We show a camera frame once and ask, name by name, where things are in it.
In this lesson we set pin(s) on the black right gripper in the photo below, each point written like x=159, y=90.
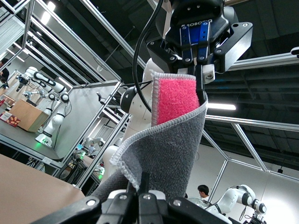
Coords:
x=198, y=11

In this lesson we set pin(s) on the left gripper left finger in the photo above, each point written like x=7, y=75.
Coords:
x=105, y=210

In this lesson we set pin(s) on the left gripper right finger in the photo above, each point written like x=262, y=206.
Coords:
x=177, y=210

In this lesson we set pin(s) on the grey and pink towel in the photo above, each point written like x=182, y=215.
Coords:
x=168, y=144

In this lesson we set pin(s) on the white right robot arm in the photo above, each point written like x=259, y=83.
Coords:
x=137, y=121

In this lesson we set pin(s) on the person in white shirt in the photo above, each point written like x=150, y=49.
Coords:
x=203, y=190

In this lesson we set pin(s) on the white background robot with headphones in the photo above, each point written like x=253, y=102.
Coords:
x=233, y=196

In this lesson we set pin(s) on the long ceiling light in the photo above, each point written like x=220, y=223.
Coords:
x=45, y=17
x=220, y=107

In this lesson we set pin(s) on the small white background robot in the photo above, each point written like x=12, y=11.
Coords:
x=95, y=141

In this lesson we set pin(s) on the grey background table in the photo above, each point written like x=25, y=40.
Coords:
x=23, y=142

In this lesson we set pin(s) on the brown cardboard box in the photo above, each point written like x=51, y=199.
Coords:
x=28, y=115

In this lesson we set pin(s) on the red patterned box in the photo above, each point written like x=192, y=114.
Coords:
x=11, y=120

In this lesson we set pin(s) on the white black background robot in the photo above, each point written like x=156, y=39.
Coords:
x=54, y=86

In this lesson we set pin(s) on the person in dark clothes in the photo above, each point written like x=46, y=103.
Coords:
x=4, y=72

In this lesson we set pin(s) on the aluminium frame cage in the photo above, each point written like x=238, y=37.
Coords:
x=268, y=61

